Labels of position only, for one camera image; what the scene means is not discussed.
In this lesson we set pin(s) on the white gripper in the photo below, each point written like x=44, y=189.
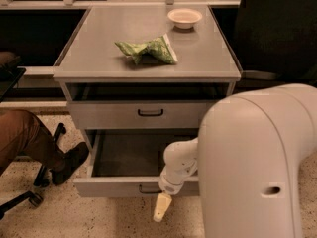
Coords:
x=168, y=186

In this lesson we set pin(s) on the grey drawer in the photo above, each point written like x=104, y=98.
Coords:
x=127, y=163
x=138, y=114

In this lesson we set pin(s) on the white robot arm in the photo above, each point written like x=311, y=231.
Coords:
x=247, y=156

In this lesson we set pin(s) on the grey drawer cabinet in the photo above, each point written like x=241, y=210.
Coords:
x=94, y=69

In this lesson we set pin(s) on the dark shoe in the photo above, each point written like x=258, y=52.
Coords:
x=73, y=159

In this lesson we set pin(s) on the green chip bag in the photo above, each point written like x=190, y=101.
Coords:
x=159, y=48

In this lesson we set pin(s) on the person leg brown trousers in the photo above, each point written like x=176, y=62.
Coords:
x=23, y=132

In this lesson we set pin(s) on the white bowl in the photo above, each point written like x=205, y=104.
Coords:
x=184, y=18

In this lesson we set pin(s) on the black office chair right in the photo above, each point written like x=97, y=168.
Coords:
x=278, y=36

